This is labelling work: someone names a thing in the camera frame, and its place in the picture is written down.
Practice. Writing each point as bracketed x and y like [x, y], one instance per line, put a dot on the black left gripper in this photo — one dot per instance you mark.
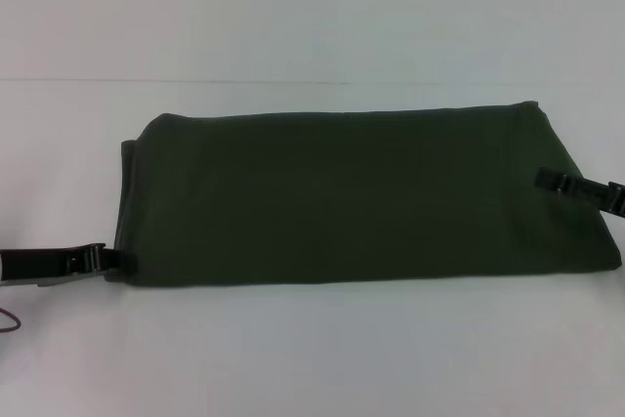
[44, 264]

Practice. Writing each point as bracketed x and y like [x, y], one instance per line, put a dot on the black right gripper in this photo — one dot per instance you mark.
[617, 201]

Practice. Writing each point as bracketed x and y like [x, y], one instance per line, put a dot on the dark green shirt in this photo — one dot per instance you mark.
[351, 202]

